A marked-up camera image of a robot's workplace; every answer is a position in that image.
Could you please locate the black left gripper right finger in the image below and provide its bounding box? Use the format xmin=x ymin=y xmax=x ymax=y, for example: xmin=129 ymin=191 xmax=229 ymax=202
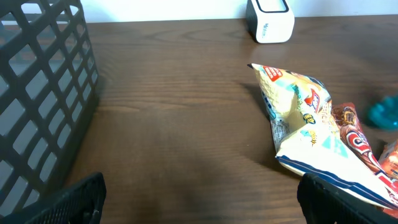
xmin=297 ymin=174 xmax=397 ymax=224

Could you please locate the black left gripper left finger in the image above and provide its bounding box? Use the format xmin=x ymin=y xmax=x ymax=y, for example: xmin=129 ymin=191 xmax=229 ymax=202
xmin=1 ymin=172 xmax=106 ymax=224

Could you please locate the cream snack bag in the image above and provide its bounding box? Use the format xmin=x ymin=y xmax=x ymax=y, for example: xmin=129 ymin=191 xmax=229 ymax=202
xmin=249 ymin=63 xmax=397 ymax=209

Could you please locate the small orange snack packet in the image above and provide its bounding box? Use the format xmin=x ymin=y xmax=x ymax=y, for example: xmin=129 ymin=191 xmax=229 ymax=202
xmin=379 ymin=141 xmax=398 ymax=179

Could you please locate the orange chocolate bar wrapper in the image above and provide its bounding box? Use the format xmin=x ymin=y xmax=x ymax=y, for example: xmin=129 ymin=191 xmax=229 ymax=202
xmin=331 ymin=103 xmax=397 ymax=206

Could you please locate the blue mouthwash bottle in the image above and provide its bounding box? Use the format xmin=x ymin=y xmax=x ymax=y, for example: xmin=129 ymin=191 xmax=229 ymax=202
xmin=368 ymin=95 xmax=397 ymax=131

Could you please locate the white barcode scanner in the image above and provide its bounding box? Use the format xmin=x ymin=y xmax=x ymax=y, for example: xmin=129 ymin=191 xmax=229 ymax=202
xmin=246 ymin=0 xmax=295 ymax=44

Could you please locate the grey plastic shopping basket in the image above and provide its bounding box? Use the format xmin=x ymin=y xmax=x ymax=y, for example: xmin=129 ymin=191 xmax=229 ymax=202
xmin=1 ymin=0 xmax=99 ymax=217

